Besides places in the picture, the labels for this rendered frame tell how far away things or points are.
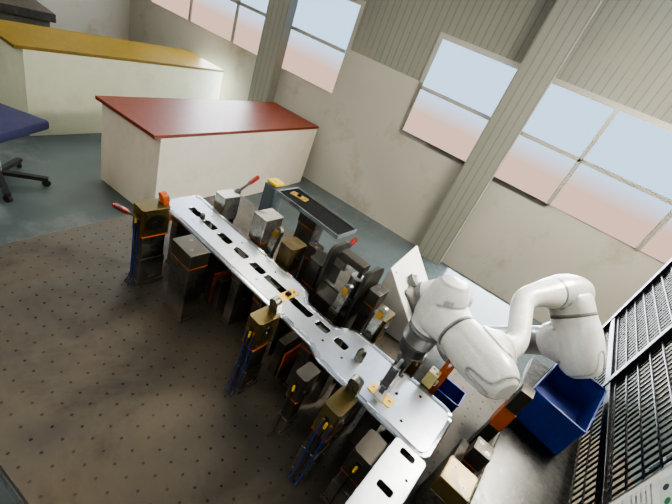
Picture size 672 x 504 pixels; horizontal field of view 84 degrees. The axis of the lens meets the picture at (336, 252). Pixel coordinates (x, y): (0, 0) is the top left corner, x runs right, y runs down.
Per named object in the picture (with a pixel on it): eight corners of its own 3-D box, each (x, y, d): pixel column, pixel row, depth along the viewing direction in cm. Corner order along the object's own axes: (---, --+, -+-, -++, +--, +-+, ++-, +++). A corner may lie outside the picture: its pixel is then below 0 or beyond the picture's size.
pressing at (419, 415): (151, 202, 153) (151, 198, 153) (199, 195, 171) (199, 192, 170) (424, 466, 99) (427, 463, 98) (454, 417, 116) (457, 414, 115)
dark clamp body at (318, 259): (283, 324, 164) (309, 256, 144) (301, 314, 173) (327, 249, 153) (294, 335, 161) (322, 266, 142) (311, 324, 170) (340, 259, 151)
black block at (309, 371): (263, 431, 122) (287, 375, 107) (284, 414, 129) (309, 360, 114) (273, 443, 120) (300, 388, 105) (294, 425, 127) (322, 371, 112)
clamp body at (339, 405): (280, 473, 113) (315, 407, 95) (306, 448, 122) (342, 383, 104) (295, 490, 111) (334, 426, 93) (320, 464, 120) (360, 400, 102)
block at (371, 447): (312, 503, 109) (346, 454, 95) (336, 475, 118) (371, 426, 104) (330, 525, 106) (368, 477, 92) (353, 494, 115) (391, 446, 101)
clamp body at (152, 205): (120, 276, 154) (124, 201, 135) (152, 267, 164) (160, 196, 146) (130, 289, 150) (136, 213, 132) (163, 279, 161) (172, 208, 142)
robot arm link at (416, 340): (448, 330, 98) (437, 345, 101) (420, 309, 102) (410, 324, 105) (434, 345, 91) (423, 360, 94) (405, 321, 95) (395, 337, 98)
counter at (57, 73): (214, 128, 524) (224, 70, 484) (22, 136, 340) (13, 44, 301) (180, 106, 546) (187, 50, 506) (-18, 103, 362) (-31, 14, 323)
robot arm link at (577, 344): (451, 314, 186) (458, 359, 183) (424, 318, 180) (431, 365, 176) (611, 307, 115) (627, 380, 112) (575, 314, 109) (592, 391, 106)
